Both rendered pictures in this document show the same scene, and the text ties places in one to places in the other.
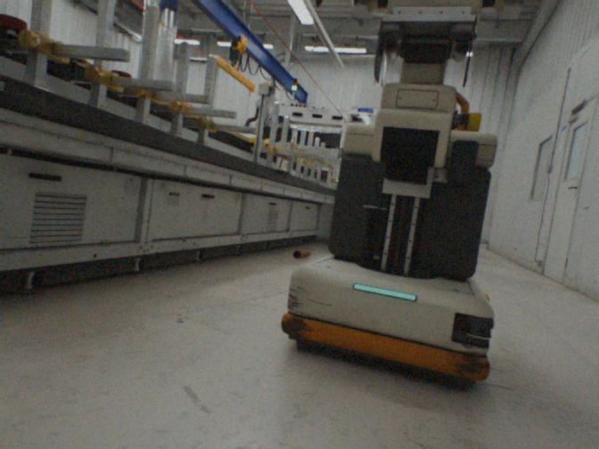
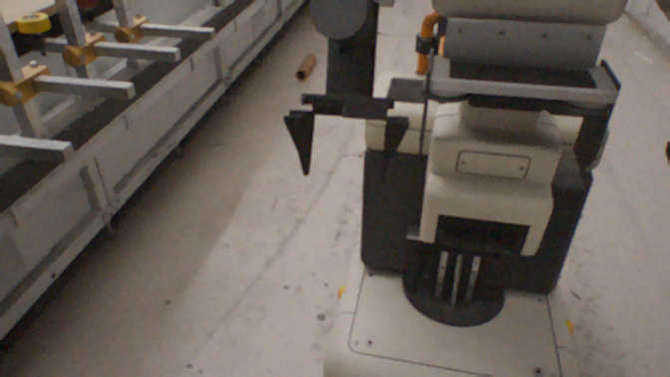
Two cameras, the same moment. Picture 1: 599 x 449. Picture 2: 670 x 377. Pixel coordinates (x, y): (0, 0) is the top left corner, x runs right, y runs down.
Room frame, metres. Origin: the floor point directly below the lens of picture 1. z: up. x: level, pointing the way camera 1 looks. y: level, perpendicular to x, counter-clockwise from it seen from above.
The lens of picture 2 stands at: (0.67, 0.05, 1.33)
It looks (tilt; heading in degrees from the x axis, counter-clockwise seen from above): 35 degrees down; 355
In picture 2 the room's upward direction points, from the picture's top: straight up
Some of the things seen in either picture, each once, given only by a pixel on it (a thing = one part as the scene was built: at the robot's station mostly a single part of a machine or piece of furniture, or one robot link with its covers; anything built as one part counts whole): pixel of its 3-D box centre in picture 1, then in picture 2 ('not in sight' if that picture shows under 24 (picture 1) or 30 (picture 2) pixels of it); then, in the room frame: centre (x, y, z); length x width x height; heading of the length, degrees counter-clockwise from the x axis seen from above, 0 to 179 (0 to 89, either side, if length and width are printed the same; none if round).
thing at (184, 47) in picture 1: (179, 95); (74, 33); (2.10, 0.63, 0.88); 0.04 x 0.04 x 0.48; 74
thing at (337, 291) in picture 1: (390, 303); (447, 316); (1.66, -0.37, 0.16); 0.67 x 0.64 x 0.25; 163
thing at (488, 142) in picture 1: (409, 190); (468, 179); (1.75, -0.40, 0.59); 0.55 x 0.34 x 0.83; 73
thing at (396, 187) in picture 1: (429, 159); (506, 212); (1.48, -0.38, 0.68); 0.28 x 0.27 x 0.25; 73
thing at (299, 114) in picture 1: (310, 171); not in sight; (6.47, -0.03, 0.95); 1.65 x 0.70 x 1.90; 74
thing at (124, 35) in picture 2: (206, 125); (132, 30); (2.36, 0.55, 0.81); 0.14 x 0.06 x 0.05; 164
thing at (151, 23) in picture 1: (147, 68); (2, 50); (1.85, 0.69, 0.92); 0.04 x 0.04 x 0.48; 74
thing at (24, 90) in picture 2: (148, 93); (23, 85); (1.88, 0.69, 0.83); 0.14 x 0.06 x 0.05; 164
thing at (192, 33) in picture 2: (217, 126); (149, 30); (2.36, 0.50, 0.81); 0.43 x 0.03 x 0.04; 74
